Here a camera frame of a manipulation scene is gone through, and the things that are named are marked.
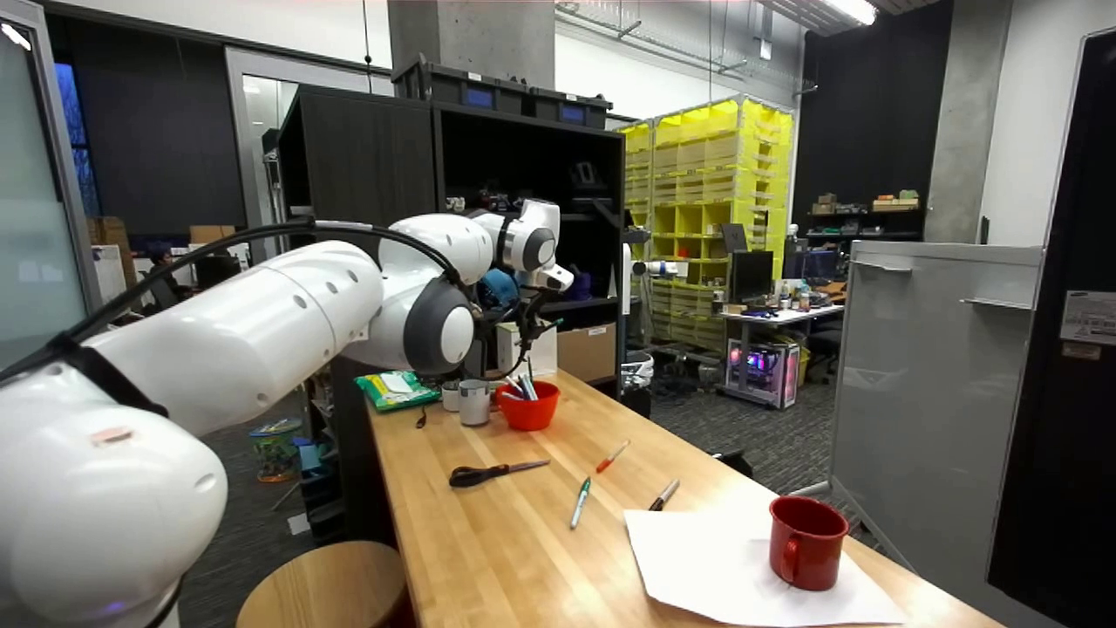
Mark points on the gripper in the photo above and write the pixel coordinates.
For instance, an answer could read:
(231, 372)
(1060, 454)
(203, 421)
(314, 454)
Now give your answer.
(532, 314)

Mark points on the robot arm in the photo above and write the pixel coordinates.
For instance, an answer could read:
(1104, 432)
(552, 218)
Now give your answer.
(218, 331)

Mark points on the orange bowl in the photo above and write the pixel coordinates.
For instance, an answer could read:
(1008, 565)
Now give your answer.
(527, 414)

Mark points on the orange marker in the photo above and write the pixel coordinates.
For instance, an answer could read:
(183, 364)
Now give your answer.
(612, 456)

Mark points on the green marker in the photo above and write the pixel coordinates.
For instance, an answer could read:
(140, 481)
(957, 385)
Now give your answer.
(581, 502)

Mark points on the black marker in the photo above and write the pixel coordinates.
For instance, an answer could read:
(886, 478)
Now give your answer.
(663, 495)

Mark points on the white box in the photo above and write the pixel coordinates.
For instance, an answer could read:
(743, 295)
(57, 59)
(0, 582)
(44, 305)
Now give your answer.
(542, 353)

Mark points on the heap of markers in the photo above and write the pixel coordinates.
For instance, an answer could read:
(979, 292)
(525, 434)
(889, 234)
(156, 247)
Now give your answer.
(526, 389)

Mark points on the cardboard box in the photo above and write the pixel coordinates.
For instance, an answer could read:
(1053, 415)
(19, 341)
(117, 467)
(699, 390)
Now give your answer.
(587, 353)

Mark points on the white mug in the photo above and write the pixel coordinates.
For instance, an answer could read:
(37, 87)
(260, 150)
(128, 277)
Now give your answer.
(474, 406)

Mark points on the small white cup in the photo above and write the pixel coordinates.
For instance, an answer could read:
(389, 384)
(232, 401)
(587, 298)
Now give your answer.
(450, 398)

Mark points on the waste bin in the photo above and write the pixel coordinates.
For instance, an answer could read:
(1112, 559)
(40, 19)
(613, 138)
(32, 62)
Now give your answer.
(637, 384)

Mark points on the green packet of wipes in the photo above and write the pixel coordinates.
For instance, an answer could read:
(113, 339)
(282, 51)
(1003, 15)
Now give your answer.
(397, 390)

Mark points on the lit computer case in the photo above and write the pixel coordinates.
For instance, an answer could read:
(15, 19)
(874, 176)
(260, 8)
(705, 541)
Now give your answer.
(763, 371)

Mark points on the monitor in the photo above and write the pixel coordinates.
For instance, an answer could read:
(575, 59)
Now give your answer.
(751, 276)

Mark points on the yellow shelf rack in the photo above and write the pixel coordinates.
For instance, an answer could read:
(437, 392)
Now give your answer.
(706, 183)

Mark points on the white desk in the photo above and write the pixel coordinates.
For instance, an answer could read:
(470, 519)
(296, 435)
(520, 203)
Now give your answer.
(780, 316)

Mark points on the black shelf cabinet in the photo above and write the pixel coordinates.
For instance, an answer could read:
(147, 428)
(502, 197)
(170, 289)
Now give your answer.
(366, 157)

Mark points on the white paper sheet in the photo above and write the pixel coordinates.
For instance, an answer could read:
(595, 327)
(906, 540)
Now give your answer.
(697, 558)

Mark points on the colourful clear container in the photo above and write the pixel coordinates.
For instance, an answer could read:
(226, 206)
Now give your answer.
(275, 452)

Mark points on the row of black bins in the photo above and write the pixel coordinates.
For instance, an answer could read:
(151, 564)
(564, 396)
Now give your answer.
(497, 92)

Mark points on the round wooden stool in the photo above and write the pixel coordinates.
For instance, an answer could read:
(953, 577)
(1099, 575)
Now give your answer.
(327, 589)

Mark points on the red mug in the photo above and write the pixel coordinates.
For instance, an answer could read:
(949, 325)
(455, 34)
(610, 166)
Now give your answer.
(806, 549)

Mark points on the low black shelf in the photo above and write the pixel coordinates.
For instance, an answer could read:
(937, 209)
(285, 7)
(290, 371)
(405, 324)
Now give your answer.
(863, 222)

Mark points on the person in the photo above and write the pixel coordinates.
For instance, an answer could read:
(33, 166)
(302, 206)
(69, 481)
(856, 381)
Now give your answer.
(162, 277)

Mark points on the grey partition board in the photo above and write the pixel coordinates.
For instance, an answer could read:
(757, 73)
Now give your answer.
(924, 401)

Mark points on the ceiling light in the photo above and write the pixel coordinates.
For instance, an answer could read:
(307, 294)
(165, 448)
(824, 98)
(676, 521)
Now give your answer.
(850, 10)

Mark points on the glass door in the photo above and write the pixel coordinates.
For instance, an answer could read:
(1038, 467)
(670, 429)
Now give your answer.
(35, 218)

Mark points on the large black panel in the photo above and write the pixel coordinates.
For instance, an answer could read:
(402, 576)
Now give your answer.
(1064, 218)

